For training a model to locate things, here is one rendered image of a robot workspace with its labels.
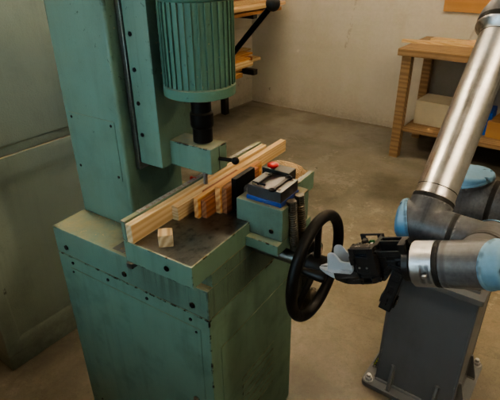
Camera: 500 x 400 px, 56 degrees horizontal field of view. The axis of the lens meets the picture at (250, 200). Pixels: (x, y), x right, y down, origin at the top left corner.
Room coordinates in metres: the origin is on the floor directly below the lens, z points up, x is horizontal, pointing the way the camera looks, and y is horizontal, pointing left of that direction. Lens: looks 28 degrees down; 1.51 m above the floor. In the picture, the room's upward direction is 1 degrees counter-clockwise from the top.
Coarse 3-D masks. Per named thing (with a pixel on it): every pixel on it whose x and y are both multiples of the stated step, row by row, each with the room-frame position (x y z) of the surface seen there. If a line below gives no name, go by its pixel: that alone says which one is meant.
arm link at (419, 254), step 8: (416, 240) 0.77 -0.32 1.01; (424, 240) 0.76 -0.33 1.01; (432, 240) 0.76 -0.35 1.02; (416, 248) 0.74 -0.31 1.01; (424, 248) 0.74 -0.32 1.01; (408, 256) 0.74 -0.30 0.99; (416, 256) 0.73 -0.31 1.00; (424, 256) 0.72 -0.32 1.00; (408, 264) 0.73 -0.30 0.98; (416, 264) 0.72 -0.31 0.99; (424, 264) 0.71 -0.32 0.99; (416, 272) 0.71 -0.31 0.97; (424, 272) 0.71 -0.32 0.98; (416, 280) 0.71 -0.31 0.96; (424, 280) 0.71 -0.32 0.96; (432, 280) 0.70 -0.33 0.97
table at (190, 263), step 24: (192, 216) 1.06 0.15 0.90; (216, 216) 1.06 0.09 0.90; (144, 240) 0.95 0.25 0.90; (192, 240) 0.95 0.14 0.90; (216, 240) 0.95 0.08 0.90; (240, 240) 1.00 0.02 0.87; (264, 240) 0.99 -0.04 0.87; (288, 240) 1.01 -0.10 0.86; (144, 264) 0.92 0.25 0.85; (168, 264) 0.88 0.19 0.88; (192, 264) 0.85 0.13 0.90; (216, 264) 0.91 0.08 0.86; (192, 288) 0.84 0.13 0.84
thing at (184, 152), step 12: (180, 144) 1.15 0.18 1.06; (192, 144) 1.13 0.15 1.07; (204, 144) 1.13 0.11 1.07; (216, 144) 1.13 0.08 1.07; (180, 156) 1.15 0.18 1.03; (192, 156) 1.13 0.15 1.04; (204, 156) 1.11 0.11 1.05; (216, 156) 1.11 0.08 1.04; (192, 168) 1.13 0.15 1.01; (204, 168) 1.11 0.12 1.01; (216, 168) 1.11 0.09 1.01
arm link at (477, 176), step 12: (468, 168) 1.36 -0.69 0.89; (480, 168) 1.35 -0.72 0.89; (468, 180) 1.27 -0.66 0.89; (480, 180) 1.27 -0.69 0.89; (492, 180) 1.28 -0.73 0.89; (468, 192) 1.27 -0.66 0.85; (480, 192) 1.26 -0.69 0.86; (492, 192) 1.25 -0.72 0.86; (456, 204) 1.28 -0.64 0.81; (468, 204) 1.26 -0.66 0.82; (480, 204) 1.24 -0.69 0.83; (468, 216) 1.26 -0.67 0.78; (480, 216) 1.24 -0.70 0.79
